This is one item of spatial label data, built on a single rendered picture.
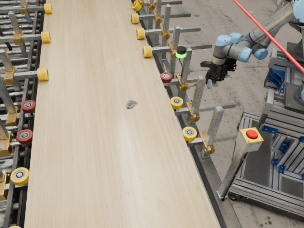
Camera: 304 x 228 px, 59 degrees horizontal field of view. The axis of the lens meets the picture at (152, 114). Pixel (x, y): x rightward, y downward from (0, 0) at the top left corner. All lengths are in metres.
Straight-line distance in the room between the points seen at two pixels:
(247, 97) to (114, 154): 2.16
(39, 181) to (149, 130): 0.60
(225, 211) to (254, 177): 0.82
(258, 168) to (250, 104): 1.02
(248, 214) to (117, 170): 1.34
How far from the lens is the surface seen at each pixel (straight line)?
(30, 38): 2.23
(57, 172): 1.38
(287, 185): 2.38
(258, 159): 2.42
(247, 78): 3.54
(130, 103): 1.60
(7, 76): 1.84
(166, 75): 1.82
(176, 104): 1.63
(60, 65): 1.97
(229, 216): 1.52
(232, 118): 2.95
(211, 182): 1.58
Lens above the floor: 2.03
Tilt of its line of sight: 46 degrees down
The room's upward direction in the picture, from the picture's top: 4 degrees clockwise
